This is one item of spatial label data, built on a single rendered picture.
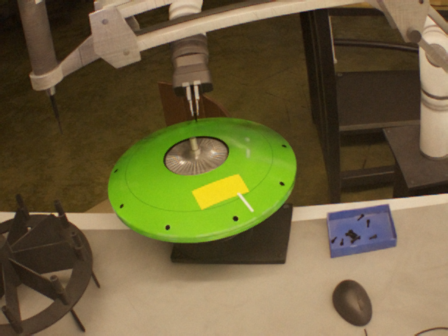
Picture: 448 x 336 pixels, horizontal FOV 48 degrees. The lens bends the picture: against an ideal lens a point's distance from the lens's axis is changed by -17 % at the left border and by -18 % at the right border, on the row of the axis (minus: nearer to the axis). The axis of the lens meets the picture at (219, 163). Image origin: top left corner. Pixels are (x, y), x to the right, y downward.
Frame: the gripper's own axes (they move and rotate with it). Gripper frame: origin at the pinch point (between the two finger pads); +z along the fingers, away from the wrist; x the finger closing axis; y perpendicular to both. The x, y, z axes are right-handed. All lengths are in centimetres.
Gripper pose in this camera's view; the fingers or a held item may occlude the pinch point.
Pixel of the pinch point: (195, 115)
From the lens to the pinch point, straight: 108.5
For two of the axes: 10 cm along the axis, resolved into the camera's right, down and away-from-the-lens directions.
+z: 1.2, 9.4, -3.3
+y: 0.8, 3.2, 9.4
